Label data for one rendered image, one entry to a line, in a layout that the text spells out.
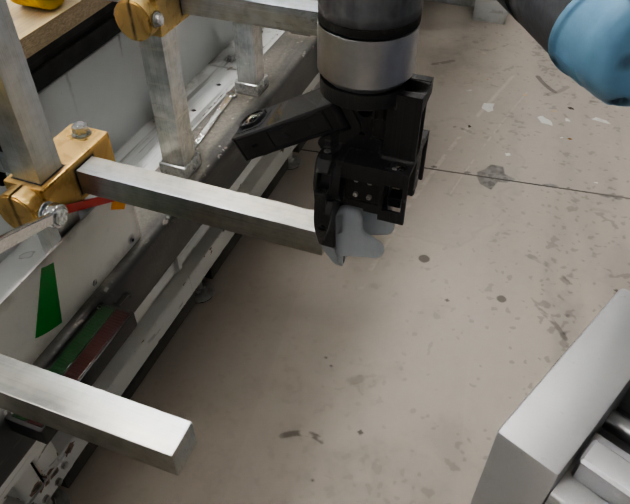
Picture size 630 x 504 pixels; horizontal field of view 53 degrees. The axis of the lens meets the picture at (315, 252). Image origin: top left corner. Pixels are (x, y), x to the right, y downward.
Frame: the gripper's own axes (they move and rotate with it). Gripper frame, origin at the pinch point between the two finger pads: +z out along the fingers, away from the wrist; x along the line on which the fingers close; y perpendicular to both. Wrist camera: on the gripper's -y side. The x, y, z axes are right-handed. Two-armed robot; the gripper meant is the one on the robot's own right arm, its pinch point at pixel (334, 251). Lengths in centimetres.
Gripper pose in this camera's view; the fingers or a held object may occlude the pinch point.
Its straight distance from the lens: 63.8
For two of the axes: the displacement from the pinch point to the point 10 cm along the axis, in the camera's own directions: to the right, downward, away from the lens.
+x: 3.5, -6.5, 6.7
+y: 9.4, 2.5, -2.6
